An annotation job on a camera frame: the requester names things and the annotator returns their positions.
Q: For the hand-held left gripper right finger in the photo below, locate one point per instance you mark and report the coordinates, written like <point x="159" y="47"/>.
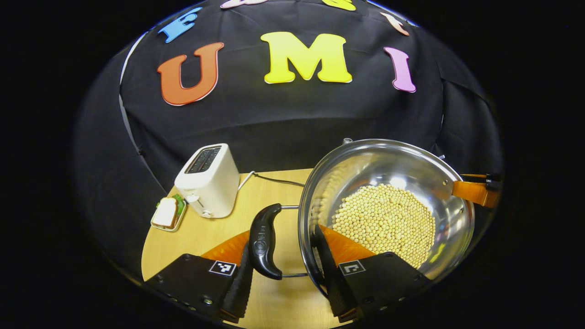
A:
<point x="338" y="288"/>

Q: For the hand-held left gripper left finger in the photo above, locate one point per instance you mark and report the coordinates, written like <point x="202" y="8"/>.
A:
<point x="240" y="292"/>

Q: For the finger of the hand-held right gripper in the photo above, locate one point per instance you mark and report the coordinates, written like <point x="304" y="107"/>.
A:
<point x="470" y="192"/>

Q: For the heap of soybeans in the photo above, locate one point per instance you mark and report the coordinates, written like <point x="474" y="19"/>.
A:
<point x="384" y="219"/>

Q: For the white toaster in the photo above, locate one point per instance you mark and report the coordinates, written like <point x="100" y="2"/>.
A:
<point x="210" y="183"/>

